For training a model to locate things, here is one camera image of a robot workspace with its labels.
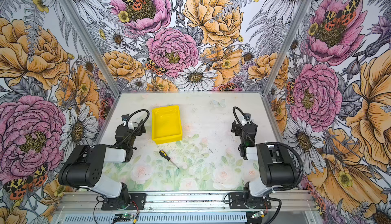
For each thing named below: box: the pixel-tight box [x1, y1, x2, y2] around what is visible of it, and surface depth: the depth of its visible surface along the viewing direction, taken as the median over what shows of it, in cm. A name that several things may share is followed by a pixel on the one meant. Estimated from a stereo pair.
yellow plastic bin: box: [151, 104, 183, 145], surface depth 97 cm
